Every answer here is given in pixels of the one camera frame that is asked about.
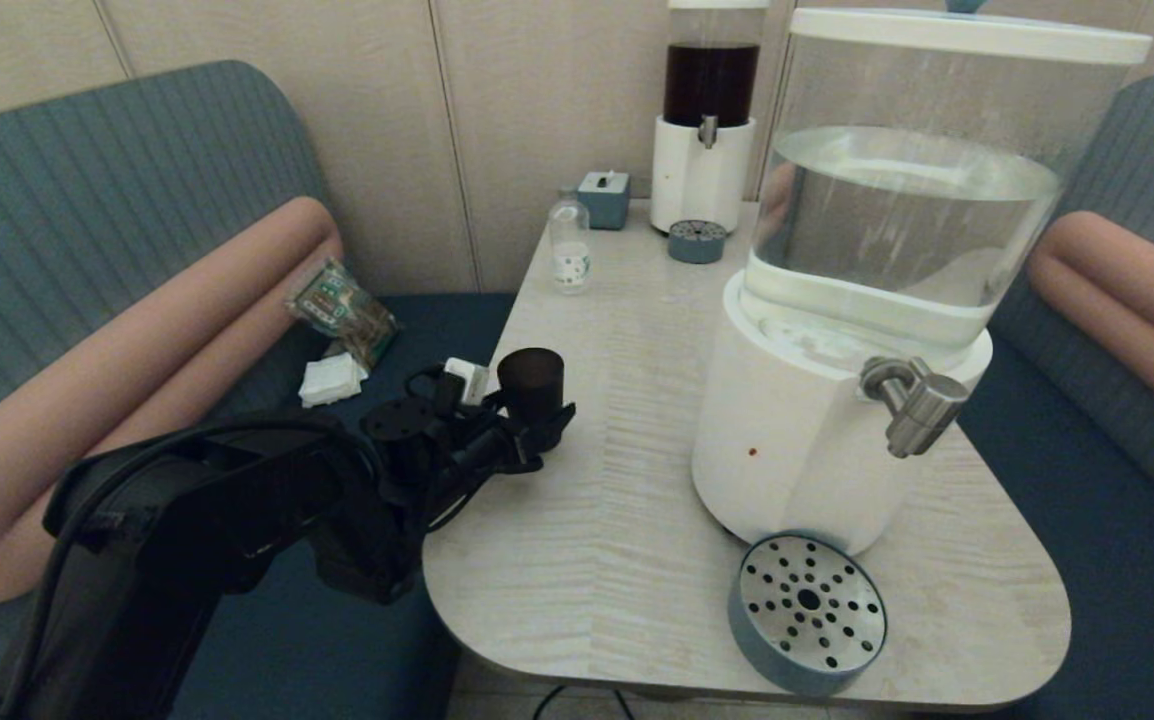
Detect small blue tissue box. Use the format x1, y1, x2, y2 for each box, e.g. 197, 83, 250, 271
577, 170, 632, 230

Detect empty teal bench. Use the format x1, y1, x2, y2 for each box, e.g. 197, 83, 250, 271
942, 73, 1154, 720

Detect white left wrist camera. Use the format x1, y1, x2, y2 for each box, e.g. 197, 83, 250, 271
443, 357, 491, 407

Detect long pink bolster cushion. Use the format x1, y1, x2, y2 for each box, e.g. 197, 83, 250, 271
0, 196, 346, 605

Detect clear snack packet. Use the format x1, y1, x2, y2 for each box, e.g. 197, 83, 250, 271
286, 257, 400, 371

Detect small dark tea dispenser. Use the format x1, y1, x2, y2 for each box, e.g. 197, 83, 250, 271
650, 0, 771, 235

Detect teal bench with snack packet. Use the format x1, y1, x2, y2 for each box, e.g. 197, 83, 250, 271
0, 60, 520, 720

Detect black floor cable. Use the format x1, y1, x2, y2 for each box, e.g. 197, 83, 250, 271
534, 683, 635, 720

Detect black plastic cup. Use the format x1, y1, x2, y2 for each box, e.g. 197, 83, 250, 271
497, 348, 566, 429

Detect large blue drip tray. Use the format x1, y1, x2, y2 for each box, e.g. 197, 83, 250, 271
727, 533, 888, 698

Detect black left camera cable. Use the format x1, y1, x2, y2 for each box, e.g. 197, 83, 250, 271
405, 364, 454, 401

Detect large white water dispenser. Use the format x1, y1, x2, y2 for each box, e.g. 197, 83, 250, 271
692, 8, 1154, 557

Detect silver water dispenser tap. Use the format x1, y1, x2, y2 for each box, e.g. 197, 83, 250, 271
859, 357, 970, 459

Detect small blue drip tray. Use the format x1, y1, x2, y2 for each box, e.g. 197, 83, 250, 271
668, 219, 728, 264

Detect white folded napkins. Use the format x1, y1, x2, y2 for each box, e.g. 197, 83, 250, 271
300, 352, 371, 408

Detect small clear bottle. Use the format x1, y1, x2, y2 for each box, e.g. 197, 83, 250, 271
549, 188, 592, 295

